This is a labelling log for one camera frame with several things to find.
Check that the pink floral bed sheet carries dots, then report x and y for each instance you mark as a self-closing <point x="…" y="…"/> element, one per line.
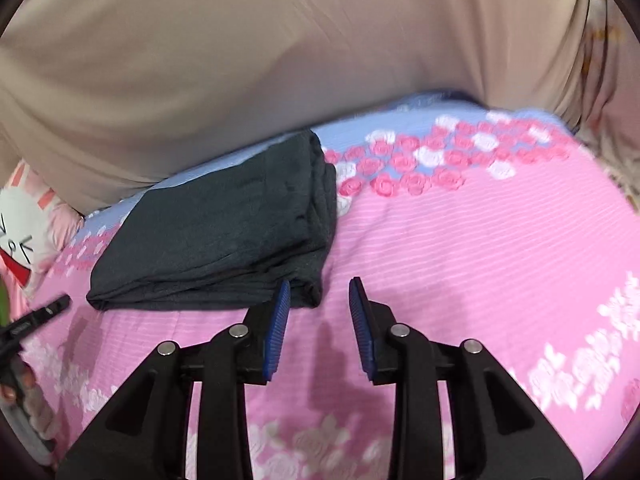
<point x="450" y="260"/>

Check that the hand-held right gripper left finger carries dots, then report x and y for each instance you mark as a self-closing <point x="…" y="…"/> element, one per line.
<point x="277" y="335"/>

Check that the green object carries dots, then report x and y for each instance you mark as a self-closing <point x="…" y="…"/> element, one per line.
<point x="3" y="305"/>

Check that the dark grey pants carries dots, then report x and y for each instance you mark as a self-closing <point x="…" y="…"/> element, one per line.
<point x="225" y="230"/>

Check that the cartoon rabbit pillow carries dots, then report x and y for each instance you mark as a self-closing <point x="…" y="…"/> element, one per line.
<point x="20" y="220"/>

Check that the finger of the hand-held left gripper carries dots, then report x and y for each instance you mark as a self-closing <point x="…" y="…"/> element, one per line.
<point x="47" y="310"/>

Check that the light patterned cloth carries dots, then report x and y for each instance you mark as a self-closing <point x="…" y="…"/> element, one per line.
<point x="610" y="110"/>

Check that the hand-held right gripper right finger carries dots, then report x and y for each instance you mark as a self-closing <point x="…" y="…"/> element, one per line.
<point x="361" y="335"/>

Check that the person's left hand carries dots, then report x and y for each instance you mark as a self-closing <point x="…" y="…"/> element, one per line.
<point x="20" y="377"/>

